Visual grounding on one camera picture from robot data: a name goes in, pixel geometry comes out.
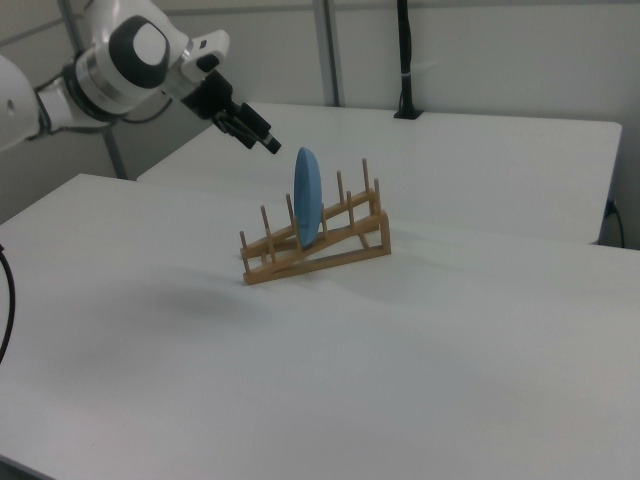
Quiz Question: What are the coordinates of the thin black cable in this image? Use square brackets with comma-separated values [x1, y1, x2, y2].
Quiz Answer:
[603, 198, 627, 248]

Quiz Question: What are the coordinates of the thick black cable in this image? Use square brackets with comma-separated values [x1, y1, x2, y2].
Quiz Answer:
[0, 243, 18, 365]

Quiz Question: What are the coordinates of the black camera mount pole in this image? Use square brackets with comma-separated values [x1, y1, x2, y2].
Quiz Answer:
[392, 0, 425, 121]

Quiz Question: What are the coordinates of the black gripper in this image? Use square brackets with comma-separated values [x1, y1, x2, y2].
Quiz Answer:
[181, 70, 283, 155]

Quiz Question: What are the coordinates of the wooden peg plate rack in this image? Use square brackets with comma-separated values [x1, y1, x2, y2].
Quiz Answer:
[238, 157, 393, 288]

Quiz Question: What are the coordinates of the blue round plate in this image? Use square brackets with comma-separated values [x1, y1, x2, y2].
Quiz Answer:
[292, 146, 324, 250]

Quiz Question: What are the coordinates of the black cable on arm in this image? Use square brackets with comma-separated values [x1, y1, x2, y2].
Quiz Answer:
[35, 92, 172, 137]

